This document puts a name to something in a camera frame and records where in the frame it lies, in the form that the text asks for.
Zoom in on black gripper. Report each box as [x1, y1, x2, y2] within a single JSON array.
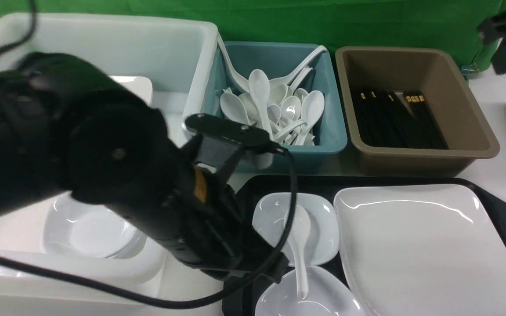
[[147, 158, 289, 281]]

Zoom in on white bowl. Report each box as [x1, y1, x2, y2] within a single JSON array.
[[252, 192, 340, 266], [254, 266, 367, 316]]

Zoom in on white soup spoon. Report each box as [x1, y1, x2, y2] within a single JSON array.
[[287, 205, 311, 300]]

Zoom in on large white square plate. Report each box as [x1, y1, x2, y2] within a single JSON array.
[[333, 184, 506, 316]]

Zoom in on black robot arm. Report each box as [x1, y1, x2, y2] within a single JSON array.
[[0, 52, 288, 281]]

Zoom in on white spoon left in bin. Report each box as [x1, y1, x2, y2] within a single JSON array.
[[220, 92, 251, 126]]

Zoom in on white spoon in bin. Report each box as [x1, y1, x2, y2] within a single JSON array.
[[293, 90, 325, 146], [220, 92, 251, 126]]

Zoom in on stacked white bowls in tub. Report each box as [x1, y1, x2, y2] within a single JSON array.
[[41, 194, 146, 259]]

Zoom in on stacked white plates in tub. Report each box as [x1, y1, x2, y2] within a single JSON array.
[[110, 75, 153, 106]]

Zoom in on long white ladle left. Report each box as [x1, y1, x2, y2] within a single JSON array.
[[217, 34, 249, 93]]

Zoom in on long white ladle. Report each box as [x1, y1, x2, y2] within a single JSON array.
[[217, 34, 249, 93], [269, 45, 327, 88]]

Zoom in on white spoon upright centre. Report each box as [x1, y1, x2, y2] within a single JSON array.
[[248, 69, 274, 141]]

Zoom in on long white ladle right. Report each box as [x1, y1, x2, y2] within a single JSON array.
[[269, 45, 327, 88]]

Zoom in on white spoon right in bin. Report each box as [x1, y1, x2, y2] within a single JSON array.
[[293, 90, 325, 146]]

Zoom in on teal plastic bin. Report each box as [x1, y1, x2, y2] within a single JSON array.
[[202, 41, 348, 174]]

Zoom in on large white plastic tub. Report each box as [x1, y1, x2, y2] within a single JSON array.
[[0, 14, 218, 296]]

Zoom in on pile of black chopsticks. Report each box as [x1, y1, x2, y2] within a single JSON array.
[[350, 88, 448, 150]]

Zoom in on brown plastic bin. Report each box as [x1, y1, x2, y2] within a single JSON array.
[[335, 47, 500, 177]]

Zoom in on green cloth backdrop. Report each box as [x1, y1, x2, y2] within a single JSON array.
[[0, 0, 506, 74]]

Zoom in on black serving tray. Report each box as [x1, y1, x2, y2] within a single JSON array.
[[222, 176, 506, 316]]

